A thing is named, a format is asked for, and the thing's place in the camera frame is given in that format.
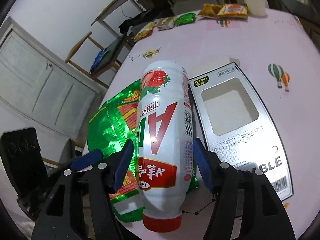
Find white strawberry milk bottle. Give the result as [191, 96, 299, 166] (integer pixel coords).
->
[136, 61, 194, 233]

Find small green snack packet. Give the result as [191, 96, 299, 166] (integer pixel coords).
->
[174, 12, 196, 26]

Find grey panelled door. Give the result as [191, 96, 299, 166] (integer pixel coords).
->
[1, 17, 106, 142]

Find black silver cable box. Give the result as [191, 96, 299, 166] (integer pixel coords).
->
[189, 62, 293, 200]

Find orange biscuit packet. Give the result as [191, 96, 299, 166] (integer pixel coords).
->
[199, 4, 248, 19]

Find yellow snack packet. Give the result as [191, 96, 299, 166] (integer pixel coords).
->
[134, 22, 156, 42]

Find white paper cup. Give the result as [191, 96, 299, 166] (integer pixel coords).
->
[244, 0, 266, 17]

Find black clothes on chair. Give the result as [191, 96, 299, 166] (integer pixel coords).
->
[119, 7, 174, 34]

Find green snack bag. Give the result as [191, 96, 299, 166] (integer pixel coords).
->
[87, 80, 199, 223]

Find wooden chair at left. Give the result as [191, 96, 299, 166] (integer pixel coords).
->
[65, 31, 132, 89]

